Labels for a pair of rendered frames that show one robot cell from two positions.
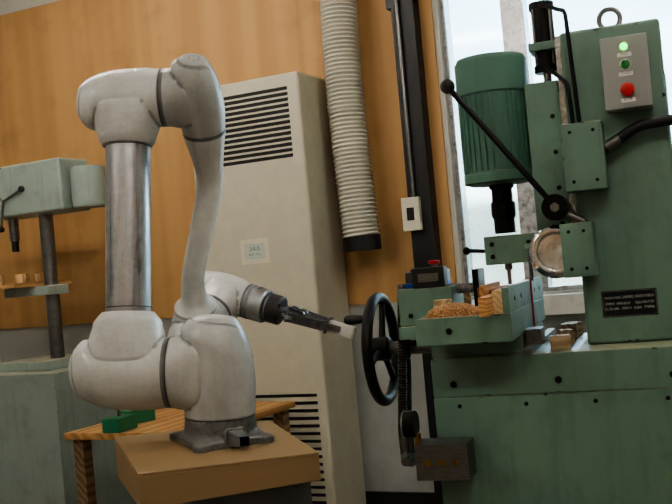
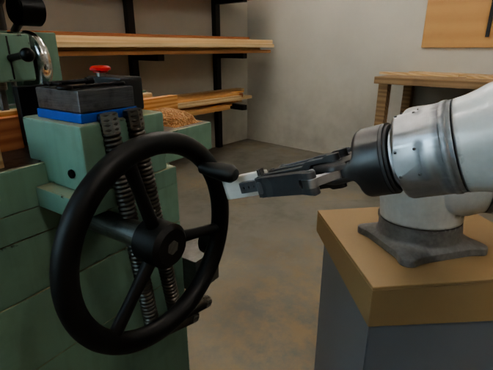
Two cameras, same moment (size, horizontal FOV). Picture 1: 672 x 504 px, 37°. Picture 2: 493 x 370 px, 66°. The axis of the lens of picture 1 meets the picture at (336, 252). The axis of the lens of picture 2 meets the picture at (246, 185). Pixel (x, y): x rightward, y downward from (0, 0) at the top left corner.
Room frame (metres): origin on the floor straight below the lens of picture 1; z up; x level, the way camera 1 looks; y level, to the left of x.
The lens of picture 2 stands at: (2.95, 0.13, 1.05)
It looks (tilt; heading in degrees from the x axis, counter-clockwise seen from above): 20 degrees down; 195
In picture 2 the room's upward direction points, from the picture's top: straight up
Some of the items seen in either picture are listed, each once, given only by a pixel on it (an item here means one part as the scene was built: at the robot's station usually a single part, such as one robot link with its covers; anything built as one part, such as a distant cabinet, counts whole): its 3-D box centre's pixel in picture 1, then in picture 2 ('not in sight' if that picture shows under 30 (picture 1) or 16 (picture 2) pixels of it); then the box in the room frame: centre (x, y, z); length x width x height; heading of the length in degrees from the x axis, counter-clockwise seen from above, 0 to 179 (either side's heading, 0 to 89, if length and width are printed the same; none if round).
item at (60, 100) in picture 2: (427, 275); (96, 93); (2.47, -0.22, 0.99); 0.13 x 0.11 x 0.06; 162
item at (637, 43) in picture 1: (626, 73); not in sight; (2.21, -0.68, 1.40); 0.10 x 0.06 x 0.16; 72
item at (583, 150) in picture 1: (584, 157); not in sight; (2.23, -0.57, 1.23); 0.09 x 0.08 x 0.15; 72
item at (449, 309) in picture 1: (453, 309); (167, 114); (2.21, -0.25, 0.91); 0.12 x 0.09 x 0.03; 72
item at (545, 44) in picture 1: (545, 37); not in sight; (2.40, -0.55, 1.54); 0.08 x 0.08 x 0.17; 72
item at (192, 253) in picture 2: (444, 458); (188, 262); (2.24, -0.20, 0.58); 0.12 x 0.08 x 0.08; 72
